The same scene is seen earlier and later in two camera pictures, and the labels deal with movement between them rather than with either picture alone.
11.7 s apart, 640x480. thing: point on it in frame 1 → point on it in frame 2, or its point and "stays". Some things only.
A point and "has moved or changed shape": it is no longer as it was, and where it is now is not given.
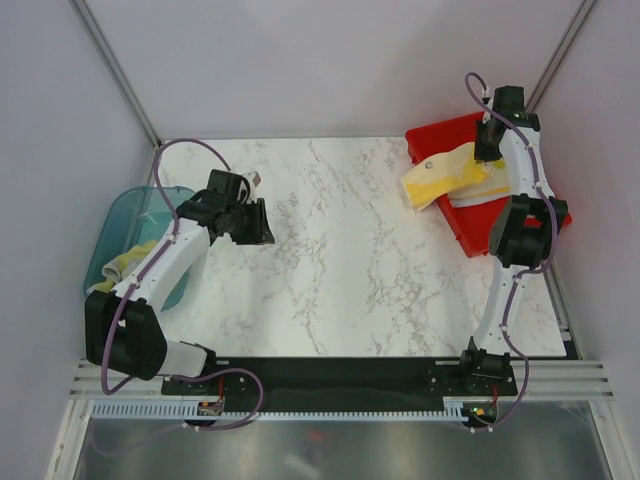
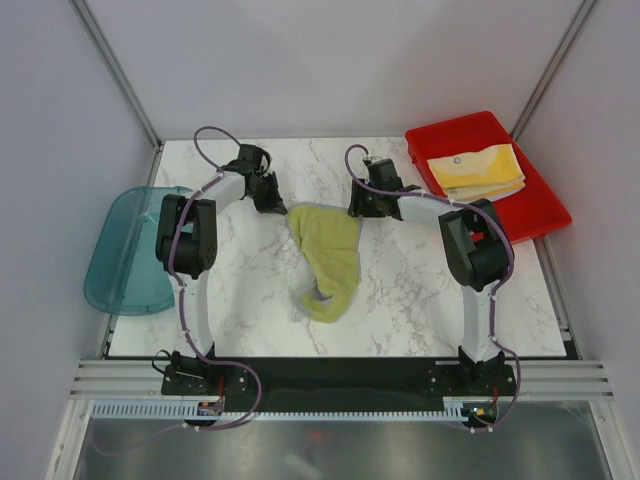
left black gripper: x=260 y=233 → x=275 y=204
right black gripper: x=480 y=152 → x=358 y=205
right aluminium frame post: x=561 y=54 stays
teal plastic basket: x=132 y=216 stays
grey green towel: x=122 y=264 → x=331 y=238
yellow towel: x=443 y=175 has moved or changed shape
